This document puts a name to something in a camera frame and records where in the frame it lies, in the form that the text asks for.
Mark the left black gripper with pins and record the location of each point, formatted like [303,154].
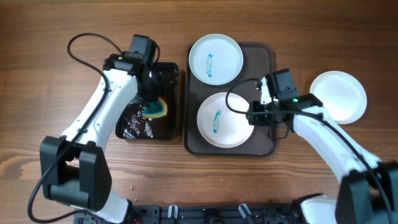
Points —
[158,78]

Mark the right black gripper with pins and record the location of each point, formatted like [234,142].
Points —
[255,119]

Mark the teal yellow sponge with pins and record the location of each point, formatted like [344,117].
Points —
[155,109]

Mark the white plate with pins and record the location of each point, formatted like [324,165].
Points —
[219,125]
[215,59]
[341,94]

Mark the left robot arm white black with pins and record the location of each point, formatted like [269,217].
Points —
[74,168]

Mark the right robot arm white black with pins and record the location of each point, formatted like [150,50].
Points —
[368,186]

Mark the black water tray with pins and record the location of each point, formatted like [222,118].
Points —
[134,124]

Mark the brown serving tray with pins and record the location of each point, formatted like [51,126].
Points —
[258,61]

